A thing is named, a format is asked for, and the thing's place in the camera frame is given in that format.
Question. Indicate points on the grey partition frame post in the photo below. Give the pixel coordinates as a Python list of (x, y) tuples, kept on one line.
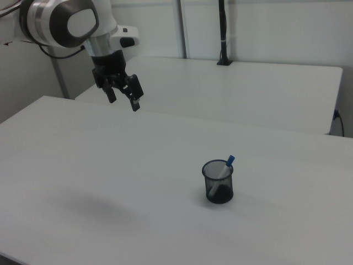
[(183, 27), (60, 74)]

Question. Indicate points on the black camera stand pole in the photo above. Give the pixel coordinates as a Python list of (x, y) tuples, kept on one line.
[(222, 30)]

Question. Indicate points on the white folding table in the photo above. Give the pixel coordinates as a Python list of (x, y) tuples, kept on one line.
[(234, 91)]

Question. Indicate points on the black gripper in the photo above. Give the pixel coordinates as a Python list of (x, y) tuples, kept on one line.
[(110, 66)]

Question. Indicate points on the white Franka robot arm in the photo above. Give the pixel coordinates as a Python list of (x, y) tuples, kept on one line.
[(55, 22)]

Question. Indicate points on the white marker with blue cap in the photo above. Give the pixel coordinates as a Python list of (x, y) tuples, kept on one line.
[(222, 172)]

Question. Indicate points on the black mesh pen cup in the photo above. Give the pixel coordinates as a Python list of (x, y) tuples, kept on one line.
[(219, 190)]

